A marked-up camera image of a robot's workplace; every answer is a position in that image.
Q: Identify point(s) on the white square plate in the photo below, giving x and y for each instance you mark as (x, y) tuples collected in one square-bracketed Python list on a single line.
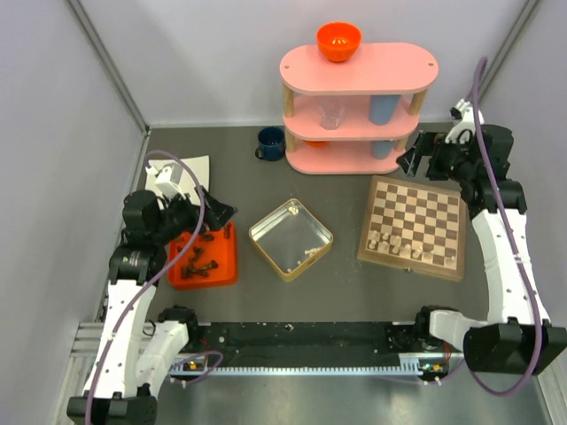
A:
[(200, 166)]

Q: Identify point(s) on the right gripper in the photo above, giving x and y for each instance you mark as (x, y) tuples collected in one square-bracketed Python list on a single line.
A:
[(432, 172)]

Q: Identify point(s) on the orange metal tin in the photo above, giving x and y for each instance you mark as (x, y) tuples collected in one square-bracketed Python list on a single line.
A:
[(220, 246)]

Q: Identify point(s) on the wooden chess board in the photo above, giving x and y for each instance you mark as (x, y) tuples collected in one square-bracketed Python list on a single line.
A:
[(424, 216)]

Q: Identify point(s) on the grey cable duct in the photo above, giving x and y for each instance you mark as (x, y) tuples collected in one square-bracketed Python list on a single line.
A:
[(401, 365)]

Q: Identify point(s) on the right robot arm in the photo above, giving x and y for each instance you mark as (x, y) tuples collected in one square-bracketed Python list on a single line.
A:
[(510, 340)]

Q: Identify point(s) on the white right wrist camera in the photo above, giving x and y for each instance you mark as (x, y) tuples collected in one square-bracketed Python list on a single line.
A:
[(464, 128)]

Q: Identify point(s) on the orange plastic bowl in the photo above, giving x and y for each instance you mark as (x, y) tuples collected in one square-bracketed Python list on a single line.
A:
[(338, 41)]

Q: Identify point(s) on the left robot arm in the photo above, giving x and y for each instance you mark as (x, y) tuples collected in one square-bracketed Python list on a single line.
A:
[(125, 381)]

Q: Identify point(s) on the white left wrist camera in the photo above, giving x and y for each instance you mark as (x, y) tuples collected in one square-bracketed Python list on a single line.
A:
[(166, 180)]

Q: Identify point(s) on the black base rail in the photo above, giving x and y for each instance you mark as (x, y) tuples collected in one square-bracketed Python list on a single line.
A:
[(361, 343)]

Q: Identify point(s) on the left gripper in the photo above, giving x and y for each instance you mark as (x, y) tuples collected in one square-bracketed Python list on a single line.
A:
[(216, 213)]

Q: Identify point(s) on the dark blue mug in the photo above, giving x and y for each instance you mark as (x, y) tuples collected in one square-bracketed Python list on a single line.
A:
[(271, 144)]

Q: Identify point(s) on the small orange bowl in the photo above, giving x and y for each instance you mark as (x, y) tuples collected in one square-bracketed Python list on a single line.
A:
[(317, 144)]

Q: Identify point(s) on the light blue lower cup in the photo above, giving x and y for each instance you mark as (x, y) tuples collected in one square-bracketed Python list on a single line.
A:
[(382, 149)]

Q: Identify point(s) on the dark chess rook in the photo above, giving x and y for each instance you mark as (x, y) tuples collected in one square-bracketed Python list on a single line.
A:
[(211, 265)]

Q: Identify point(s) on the white rook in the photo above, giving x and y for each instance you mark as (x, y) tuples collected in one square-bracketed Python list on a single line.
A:
[(374, 238)]

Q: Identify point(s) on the pink three-tier shelf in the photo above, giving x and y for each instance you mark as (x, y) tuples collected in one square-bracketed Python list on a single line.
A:
[(380, 68)]

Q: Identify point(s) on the gold metal tin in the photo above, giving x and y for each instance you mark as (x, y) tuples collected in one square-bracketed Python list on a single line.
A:
[(282, 239)]

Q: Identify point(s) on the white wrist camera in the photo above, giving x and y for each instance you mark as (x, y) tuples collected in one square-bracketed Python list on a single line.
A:
[(166, 180), (464, 128)]

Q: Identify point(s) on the clear glass cup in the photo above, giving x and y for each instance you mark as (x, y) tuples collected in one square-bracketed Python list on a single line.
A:
[(332, 112)]

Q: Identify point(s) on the light blue cup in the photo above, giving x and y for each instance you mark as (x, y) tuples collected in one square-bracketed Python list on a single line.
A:
[(382, 149), (382, 108)]

